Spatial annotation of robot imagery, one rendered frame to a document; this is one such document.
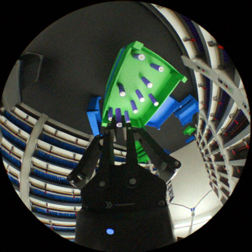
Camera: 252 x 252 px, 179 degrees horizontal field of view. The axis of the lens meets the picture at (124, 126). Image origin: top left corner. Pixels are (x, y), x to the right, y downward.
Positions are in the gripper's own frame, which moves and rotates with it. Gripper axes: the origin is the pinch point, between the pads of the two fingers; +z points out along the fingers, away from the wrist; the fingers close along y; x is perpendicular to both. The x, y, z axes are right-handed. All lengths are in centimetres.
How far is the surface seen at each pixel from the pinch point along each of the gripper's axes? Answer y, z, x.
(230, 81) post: 56, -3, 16
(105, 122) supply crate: -5.8, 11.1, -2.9
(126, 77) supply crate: 4.8, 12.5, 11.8
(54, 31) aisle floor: -33, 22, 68
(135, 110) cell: 5.8, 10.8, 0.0
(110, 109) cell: -3.3, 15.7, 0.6
